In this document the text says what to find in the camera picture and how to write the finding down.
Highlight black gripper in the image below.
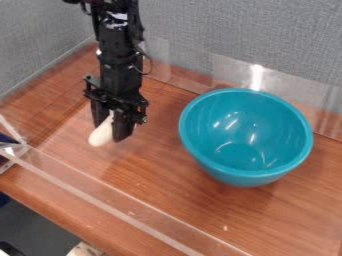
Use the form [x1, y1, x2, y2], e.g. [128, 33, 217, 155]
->
[84, 56, 148, 142]

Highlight white and brown toy mushroom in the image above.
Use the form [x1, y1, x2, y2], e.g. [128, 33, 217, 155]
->
[88, 112, 113, 147]

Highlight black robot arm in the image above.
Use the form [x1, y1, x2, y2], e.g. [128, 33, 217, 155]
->
[61, 0, 148, 145]

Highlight blue plastic bowl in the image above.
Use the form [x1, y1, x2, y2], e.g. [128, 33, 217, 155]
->
[179, 88, 314, 187]

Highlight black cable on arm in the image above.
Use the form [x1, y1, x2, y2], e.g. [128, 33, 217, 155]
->
[132, 44, 153, 75]

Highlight clear acrylic barrier wall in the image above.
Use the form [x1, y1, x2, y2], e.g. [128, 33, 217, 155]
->
[0, 41, 342, 256]

